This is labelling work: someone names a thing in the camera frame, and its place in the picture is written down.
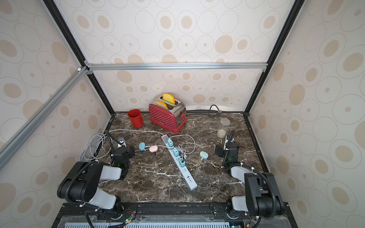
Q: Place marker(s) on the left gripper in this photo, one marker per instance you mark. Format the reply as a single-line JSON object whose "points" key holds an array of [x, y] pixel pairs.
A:
{"points": [[129, 152]]}

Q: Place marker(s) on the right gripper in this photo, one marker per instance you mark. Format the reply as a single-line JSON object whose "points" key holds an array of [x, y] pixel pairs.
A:
{"points": [[229, 145]]}

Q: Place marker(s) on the blue earbud case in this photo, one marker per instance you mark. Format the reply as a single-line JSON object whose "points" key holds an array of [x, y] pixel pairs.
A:
{"points": [[142, 146]]}

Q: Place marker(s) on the green earbud case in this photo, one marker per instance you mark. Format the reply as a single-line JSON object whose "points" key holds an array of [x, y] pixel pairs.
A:
{"points": [[204, 155]]}

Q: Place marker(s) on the pink earbud case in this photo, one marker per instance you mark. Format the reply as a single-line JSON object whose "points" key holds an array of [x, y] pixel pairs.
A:
{"points": [[153, 148]]}

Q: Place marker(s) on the teal charger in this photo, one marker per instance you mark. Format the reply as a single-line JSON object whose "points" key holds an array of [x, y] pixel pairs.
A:
{"points": [[182, 162], [176, 152], [170, 142]]}

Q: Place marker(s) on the white power strip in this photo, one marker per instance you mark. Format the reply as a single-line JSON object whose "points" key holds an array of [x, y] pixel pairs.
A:
{"points": [[183, 170]]}

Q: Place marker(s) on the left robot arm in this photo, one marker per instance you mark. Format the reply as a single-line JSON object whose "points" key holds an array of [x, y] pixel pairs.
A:
{"points": [[81, 183]]}

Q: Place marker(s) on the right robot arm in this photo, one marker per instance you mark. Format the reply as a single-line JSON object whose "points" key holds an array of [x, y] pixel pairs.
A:
{"points": [[262, 198]]}

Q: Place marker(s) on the red metal cup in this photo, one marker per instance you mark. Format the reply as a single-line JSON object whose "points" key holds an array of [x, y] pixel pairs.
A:
{"points": [[136, 118]]}

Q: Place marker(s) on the red toaster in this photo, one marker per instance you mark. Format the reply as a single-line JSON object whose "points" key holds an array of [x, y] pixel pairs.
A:
{"points": [[171, 119]]}

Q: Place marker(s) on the front yellow toast slice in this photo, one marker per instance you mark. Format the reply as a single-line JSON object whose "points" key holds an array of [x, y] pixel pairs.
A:
{"points": [[161, 104]]}

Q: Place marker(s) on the yellow toast slice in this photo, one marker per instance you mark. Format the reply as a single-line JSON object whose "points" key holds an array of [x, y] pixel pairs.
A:
{"points": [[169, 98], [161, 104]]}

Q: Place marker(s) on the rear yellow toast slice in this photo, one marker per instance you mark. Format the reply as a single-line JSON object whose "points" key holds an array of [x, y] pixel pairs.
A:
{"points": [[169, 98]]}

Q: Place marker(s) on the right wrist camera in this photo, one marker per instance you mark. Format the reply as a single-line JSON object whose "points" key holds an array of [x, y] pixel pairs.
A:
{"points": [[227, 142]]}

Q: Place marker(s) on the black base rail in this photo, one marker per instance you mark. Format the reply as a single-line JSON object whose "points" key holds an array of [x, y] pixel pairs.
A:
{"points": [[166, 215]]}

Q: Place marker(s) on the horizontal aluminium rail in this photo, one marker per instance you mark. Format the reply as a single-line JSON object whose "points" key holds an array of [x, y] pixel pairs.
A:
{"points": [[179, 66]]}

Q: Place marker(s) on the left aluminium rail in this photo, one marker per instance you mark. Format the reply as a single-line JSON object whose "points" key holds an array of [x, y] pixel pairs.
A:
{"points": [[18, 140]]}

